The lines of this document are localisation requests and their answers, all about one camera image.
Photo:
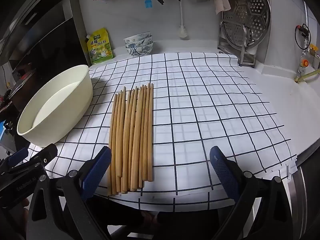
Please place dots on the steel plate rack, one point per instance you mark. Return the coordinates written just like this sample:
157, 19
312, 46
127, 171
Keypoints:
246, 55

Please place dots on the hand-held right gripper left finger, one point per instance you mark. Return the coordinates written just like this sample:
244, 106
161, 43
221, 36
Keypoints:
100, 170

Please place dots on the perforated steel steamer plate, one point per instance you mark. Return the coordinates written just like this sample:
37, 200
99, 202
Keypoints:
250, 12

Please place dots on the blue flat object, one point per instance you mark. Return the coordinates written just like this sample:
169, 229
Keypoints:
2, 135

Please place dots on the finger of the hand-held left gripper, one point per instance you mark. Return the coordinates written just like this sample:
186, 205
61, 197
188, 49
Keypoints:
47, 152
17, 156

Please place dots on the gas pipe valve assembly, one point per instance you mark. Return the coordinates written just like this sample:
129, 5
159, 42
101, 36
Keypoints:
303, 45

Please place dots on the white dish brush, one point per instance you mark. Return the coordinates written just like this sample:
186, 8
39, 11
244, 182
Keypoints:
183, 31

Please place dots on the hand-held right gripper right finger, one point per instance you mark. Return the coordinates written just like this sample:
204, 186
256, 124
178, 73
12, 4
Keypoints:
223, 171

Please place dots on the cream plastic basin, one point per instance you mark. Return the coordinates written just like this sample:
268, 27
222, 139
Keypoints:
57, 120

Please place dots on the row of wooden chopsticks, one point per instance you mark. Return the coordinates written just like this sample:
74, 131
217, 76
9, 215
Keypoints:
132, 142

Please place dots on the stainless steel container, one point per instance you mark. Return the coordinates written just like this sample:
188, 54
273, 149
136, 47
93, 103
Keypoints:
310, 192

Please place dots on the yellow green seasoning pouch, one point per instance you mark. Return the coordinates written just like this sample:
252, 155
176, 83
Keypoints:
100, 48

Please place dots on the black range hood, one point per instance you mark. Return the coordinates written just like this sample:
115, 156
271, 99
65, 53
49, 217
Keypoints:
50, 30

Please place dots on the blue wall sticker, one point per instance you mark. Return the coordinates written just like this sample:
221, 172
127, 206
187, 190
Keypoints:
148, 4

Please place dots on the white black checked cloth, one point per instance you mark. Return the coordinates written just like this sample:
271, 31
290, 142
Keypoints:
200, 120

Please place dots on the blue patterned white bowl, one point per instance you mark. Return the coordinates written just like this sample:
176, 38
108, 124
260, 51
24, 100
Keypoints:
138, 51
132, 47
137, 38

